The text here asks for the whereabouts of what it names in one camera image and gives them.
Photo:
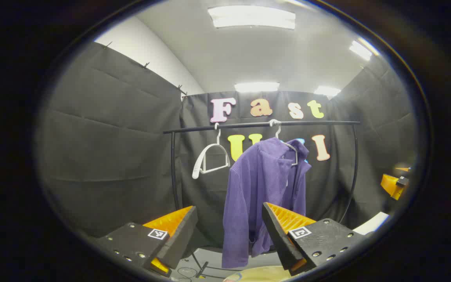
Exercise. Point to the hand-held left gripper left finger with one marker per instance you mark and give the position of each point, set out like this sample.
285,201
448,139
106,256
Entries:
178,239

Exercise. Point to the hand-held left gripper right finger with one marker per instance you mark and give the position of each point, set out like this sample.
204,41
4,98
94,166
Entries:
278,235

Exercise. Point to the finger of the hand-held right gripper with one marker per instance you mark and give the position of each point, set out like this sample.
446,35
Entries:
390,186
403,169

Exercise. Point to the white plastic clothes hanger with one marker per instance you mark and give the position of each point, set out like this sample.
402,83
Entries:
199,166
278,132

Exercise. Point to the black metal clothes rack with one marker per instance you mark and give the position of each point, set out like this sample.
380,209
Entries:
249,125

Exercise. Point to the white flat panel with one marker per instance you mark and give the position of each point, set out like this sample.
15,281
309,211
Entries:
371,223

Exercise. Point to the black backdrop cloth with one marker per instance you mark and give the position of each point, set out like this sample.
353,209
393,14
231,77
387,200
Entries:
112,156

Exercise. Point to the large ceiling light panel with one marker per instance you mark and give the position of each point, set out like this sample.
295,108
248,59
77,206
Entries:
251,17

